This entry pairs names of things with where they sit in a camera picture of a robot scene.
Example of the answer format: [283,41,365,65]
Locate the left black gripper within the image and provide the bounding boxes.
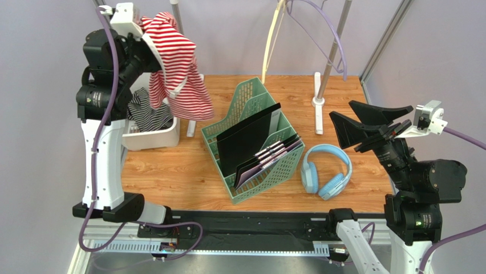
[116,29,165,88]

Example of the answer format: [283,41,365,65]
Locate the red white striped tank top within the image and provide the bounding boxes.
[140,12,214,121]

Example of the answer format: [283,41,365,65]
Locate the black white striped tank top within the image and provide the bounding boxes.
[127,88,173,132]

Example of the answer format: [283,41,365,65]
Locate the purple plastic hanger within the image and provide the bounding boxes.
[285,0,349,81]

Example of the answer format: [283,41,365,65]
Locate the cream wooden hanger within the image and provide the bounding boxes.
[261,0,286,84]

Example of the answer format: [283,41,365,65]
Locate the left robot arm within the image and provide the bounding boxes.
[72,29,168,224]

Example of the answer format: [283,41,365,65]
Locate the left rack pole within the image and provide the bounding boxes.
[169,0,184,34]

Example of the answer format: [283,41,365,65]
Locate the blue headphones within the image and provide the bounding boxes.
[301,144,353,200]

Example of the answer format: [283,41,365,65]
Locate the white plastic basket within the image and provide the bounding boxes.
[122,73,180,151]

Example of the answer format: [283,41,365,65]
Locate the left white rack foot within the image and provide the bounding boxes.
[186,74,205,138]

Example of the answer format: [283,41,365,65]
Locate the pink booklets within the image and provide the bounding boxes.
[234,138,303,189]

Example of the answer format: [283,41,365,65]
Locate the green plastic file organizer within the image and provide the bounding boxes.
[201,77,305,204]

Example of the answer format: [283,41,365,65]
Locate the black folder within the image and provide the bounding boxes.
[216,103,303,190]

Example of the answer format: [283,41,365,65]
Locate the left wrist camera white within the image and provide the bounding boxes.
[99,2,144,41]

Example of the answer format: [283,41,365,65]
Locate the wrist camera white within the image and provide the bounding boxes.
[397,100,448,138]
[99,2,144,41]

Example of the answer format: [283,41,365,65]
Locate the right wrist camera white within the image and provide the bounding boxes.
[397,100,448,138]

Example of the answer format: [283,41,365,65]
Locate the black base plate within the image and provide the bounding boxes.
[137,209,358,252]

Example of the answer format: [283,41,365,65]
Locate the aluminium frame rail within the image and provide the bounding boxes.
[67,214,434,274]

